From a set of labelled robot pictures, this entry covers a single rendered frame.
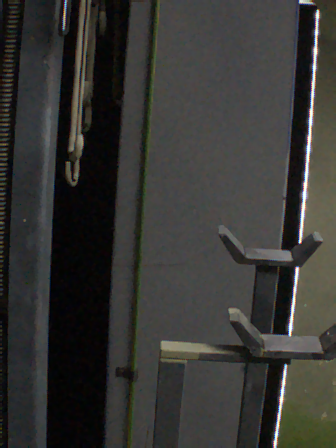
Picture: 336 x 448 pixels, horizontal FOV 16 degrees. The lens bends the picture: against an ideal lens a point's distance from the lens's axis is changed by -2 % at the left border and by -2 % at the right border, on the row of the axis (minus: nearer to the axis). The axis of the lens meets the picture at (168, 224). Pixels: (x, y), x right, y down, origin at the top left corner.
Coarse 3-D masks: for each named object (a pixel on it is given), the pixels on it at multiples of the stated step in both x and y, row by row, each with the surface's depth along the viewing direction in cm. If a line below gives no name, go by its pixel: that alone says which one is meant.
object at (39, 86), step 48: (0, 0) 71; (48, 0) 71; (0, 48) 73; (48, 48) 72; (0, 96) 73; (48, 96) 73; (0, 144) 74; (48, 144) 74; (0, 192) 75; (48, 192) 76; (0, 240) 75; (48, 240) 78; (0, 288) 76; (48, 288) 80; (0, 336) 77; (0, 384) 78; (0, 432) 79
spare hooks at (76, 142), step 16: (80, 0) 124; (96, 0) 128; (80, 16) 125; (96, 16) 129; (80, 32) 125; (80, 48) 125; (80, 64) 126; (112, 80) 134; (80, 96) 128; (80, 112) 128; (80, 128) 129; (80, 144) 124
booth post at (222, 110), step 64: (192, 0) 120; (256, 0) 120; (128, 64) 122; (192, 64) 122; (256, 64) 122; (128, 128) 124; (192, 128) 124; (256, 128) 124; (128, 192) 125; (192, 192) 125; (256, 192) 125; (128, 256) 127; (192, 256) 127; (128, 320) 129; (192, 320) 129; (128, 384) 131; (192, 384) 131
